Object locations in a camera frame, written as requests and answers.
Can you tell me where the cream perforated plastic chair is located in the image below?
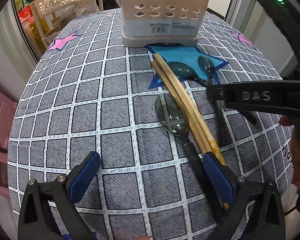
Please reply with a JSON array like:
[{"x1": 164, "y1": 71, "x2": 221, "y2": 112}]
[{"x1": 30, "y1": 0, "x2": 103, "y2": 48}]

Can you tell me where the dark green spoon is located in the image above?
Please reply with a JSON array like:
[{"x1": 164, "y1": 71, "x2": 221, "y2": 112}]
[
  {"x1": 197, "y1": 56, "x2": 231, "y2": 147},
  {"x1": 167, "y1": 61, "x2": 210, "y2": 87}
]

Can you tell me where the large steel spoon black handle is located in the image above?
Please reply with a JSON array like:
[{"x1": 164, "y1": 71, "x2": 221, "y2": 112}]
[{"x1": 155, "y1": 93, "x2": 224, "y2": 221}]

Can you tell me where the red plastic basket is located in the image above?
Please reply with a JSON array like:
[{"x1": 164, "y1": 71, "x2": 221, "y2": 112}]
[{"x1": 18, "y1": 5, "x2": 33, "y2": 23}]

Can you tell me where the beige utensil holder caddy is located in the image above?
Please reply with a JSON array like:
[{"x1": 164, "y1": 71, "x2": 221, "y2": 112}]
[{"x1": 120, "y1": 0, "x2": 209, "y2": 48}]

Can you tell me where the dark green spoon left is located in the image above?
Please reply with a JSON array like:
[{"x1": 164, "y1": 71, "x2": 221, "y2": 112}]
[{"x1": 167, "y1": 61, "x2": 210, "y2": 87}]

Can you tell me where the grey checked tablecloth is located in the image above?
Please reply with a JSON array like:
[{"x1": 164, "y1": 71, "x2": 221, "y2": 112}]
[{"x1": 8, "y1": 9, "x2": 293, "y2": 239}]

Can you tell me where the wooden chopstick on table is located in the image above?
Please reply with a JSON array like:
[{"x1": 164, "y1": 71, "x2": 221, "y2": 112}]
[
  {"x1": 151, "y1": 53, "x2": 225, "y2": 165},
  {"x1": 150, "y1": 60, "x2": 231, "y2": 210}
]

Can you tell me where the dark green spoon right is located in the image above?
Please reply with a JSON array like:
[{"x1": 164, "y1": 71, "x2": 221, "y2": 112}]
[{"x1": 197, "y1": 56, "x2": 231, "y2": 147}]

